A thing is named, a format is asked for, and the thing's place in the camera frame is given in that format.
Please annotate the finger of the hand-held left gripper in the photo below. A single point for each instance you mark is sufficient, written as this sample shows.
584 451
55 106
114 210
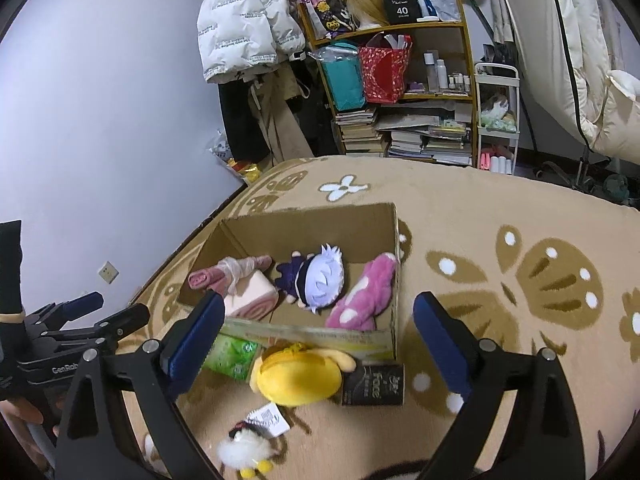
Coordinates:
122 319
75 306

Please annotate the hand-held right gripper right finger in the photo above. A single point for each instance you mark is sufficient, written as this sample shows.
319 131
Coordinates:
442 345

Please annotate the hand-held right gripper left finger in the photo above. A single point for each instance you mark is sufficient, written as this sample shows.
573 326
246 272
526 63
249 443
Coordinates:
194 342

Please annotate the yellow dog plush toy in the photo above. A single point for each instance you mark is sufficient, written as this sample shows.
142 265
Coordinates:
295 375

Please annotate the brown cardboard box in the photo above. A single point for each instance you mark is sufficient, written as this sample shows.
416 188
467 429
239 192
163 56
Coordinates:
240 232

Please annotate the person's left hand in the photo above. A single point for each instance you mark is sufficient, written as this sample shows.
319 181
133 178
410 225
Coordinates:
22 412

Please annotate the green tissue packet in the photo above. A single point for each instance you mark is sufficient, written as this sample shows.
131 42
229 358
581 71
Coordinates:
232 355

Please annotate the pink roll cake plush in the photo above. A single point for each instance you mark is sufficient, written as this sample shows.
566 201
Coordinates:
207 276

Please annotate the pink swiss roll plush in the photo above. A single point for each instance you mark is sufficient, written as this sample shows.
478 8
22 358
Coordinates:
252 297

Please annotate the black rectangular box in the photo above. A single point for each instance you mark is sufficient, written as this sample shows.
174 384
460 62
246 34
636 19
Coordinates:
372 385

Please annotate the pink white-spotted plush toy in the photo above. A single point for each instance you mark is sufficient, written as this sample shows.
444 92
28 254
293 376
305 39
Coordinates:
360 300

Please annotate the white-haired doll plush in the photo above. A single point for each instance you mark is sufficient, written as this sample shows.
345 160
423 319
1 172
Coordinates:
320 280

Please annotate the beige butterfly pattern blanket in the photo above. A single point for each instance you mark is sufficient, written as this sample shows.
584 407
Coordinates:
475 210

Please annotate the pile of snack packets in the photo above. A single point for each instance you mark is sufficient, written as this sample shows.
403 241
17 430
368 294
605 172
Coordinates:
245 167

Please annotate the pile of books and papers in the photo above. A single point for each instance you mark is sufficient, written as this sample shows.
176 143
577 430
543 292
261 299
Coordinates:
430 142

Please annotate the black hanging garment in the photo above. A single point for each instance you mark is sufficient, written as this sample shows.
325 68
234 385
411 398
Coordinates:
240 120

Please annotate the stack of old books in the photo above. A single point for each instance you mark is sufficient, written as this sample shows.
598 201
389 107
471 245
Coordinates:
357 132

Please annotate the white trolley cart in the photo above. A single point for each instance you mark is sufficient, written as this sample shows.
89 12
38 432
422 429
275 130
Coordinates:
516 125

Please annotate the beige coat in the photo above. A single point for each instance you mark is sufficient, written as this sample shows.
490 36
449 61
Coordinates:
280 125

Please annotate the row of cosmetic bottles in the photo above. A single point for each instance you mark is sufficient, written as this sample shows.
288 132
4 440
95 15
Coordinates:
440 72

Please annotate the red patterned gift bag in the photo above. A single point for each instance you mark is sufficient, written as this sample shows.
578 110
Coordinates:
382 75

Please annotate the teal bag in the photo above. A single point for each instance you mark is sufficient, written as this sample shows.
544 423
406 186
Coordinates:
342 82

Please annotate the white puffer jacket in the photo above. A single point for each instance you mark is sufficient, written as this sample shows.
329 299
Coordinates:
235 25

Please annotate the wooden shelf unit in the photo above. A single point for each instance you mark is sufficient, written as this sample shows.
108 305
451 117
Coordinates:
400 27

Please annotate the white quilted coat black trim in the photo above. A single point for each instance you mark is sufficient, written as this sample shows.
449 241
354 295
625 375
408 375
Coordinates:
575 35

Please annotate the black printed box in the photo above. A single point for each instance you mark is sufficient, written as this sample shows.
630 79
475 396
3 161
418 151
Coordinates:
402 7

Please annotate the blonde wig on head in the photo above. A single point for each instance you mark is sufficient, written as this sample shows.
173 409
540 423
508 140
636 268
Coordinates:
362 2

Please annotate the pink black patterned bag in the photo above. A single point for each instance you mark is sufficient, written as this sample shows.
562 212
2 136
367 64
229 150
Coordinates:
325 0

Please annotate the white wall socket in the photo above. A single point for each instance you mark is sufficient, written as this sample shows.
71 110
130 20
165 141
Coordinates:
108 271

